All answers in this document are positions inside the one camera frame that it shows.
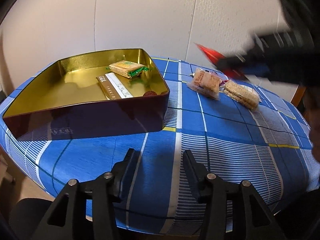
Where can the clear orange biscuit packet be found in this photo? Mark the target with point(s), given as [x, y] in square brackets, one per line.
[206, 83]

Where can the red date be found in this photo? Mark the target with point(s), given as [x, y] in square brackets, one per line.
[150, 93]

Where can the long brown white snack bar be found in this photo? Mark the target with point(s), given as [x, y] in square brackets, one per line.
[112, 87]

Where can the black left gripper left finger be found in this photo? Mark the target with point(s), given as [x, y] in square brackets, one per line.
[85, 210]

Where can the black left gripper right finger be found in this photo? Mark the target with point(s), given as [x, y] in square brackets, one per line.
[251, 217]

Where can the green cracker packet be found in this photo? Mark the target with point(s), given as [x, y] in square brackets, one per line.
[127, 69]

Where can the wooden door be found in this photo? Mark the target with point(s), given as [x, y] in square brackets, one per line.
[298, 95]

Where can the blue plaid tablecloth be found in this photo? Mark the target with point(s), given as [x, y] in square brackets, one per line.
[270, 147]

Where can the rice cracker packet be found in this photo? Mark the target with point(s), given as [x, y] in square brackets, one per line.
[244, 95]

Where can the red snack packet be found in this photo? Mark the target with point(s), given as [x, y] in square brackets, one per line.
[229, 65]

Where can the gold tin box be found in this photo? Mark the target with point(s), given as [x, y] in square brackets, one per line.
[65, 101]

